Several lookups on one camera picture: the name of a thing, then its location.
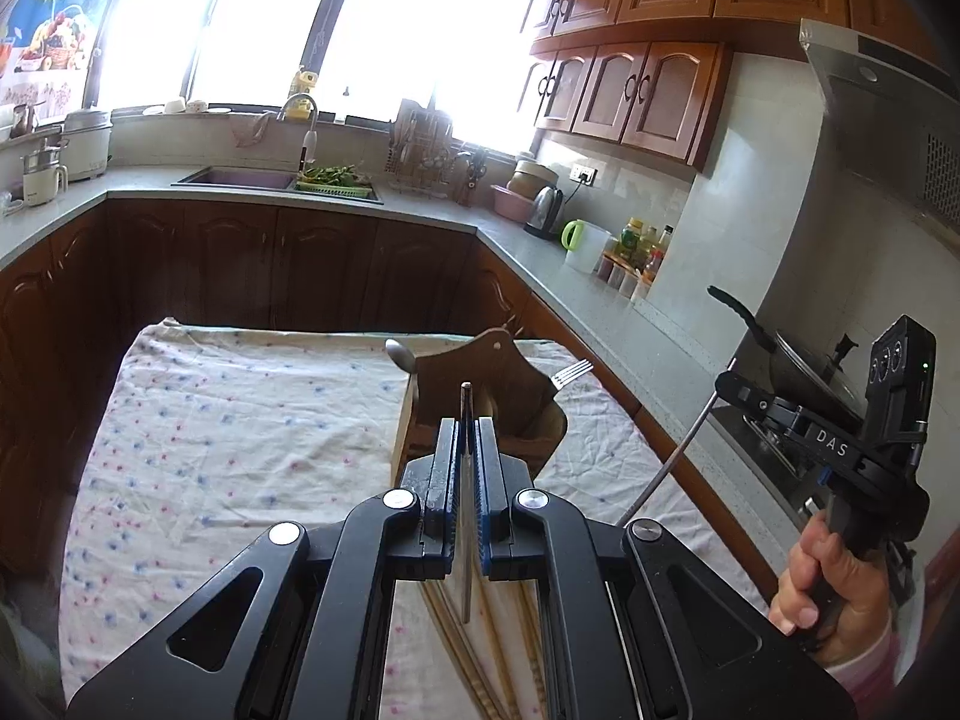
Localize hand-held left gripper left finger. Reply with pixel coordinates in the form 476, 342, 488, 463
67, 418, 462, 720

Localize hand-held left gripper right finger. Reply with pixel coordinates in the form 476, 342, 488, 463
472, 418, 857, 720

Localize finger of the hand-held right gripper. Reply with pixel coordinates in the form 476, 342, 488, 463
714, 372, 797, 430

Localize metal chopstick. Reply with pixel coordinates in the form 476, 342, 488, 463
615, 388, 722, 529
460, 381, 475, 625

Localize wooden utensil holder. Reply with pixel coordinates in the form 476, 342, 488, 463
390, 328, 568, 490

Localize wooden chopstick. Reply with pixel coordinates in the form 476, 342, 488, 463
439, 583, 522, 720
418, 581, 500, 720

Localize person's right forearm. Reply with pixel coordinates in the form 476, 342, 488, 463
816, 613, 914, 720

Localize person's right hand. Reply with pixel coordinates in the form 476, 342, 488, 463
769, 519, 895, 665

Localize black wok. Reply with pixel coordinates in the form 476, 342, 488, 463
707, 285, 875, 436

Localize steel gas stove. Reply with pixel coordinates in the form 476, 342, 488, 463
709, 390, 835, 535

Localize metal fork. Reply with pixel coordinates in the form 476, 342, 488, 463
550, 358, 595, 394

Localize spice jar set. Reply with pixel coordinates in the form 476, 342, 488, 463
598, 253, 655, 305

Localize grey kitchen countertop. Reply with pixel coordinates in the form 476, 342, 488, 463
0, 157, 805, 535

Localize floral white cloth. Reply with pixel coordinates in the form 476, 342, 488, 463
58, 319, 778, 720

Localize steel electric kettle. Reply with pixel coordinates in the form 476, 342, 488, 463
523, 186, 565, 242

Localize steel range hood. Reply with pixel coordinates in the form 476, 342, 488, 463
799, 17, 960, 235

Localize pink basin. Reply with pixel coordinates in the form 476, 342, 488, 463
491, 184, 538, 223

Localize beige ceramic pot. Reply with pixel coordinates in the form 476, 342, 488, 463
508, 159, 560, 197

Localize knife block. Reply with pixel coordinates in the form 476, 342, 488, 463
453, 150, 489, 208

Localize wooden base cabinets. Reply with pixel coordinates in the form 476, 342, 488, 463
0, 199, 781, 602

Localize green vegetable basket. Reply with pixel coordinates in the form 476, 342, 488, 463
295, 165, 374, 200

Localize dish rack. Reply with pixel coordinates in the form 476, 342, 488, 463
386, 99, 459, 200

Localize sink faucet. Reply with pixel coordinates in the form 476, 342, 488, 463
277, 94, 320, 170

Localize kitchen sink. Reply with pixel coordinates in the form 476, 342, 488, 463
172, 165, 384, 206

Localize yellow detergent bottle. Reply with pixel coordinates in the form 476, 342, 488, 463
289, 66, 320, 122

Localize white steamer pot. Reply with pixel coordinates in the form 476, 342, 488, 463
61, 109, 114, 183

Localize kitchen window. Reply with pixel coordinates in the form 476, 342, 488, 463
88, 0, 557, 155

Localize white jug green handle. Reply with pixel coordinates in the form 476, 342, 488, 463
561, 219, 613, 274

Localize fruit and palm wall poster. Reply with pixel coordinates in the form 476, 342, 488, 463
0, 0, 137, 125

